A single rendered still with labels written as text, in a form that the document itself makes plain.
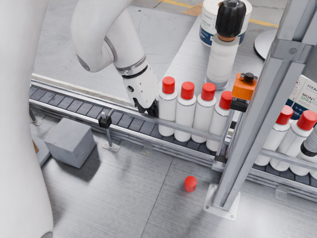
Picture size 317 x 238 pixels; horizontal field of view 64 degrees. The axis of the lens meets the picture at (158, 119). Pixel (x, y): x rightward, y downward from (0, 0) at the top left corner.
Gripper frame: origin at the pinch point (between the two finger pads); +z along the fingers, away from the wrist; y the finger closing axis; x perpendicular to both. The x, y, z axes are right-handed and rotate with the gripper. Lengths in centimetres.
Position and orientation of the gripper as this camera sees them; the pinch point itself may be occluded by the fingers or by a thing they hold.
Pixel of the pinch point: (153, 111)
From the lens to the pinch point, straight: 76.8
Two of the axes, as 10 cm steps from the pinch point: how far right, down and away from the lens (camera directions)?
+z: 3.2, 7.1, 6.2
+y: 3.6, -7.0, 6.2
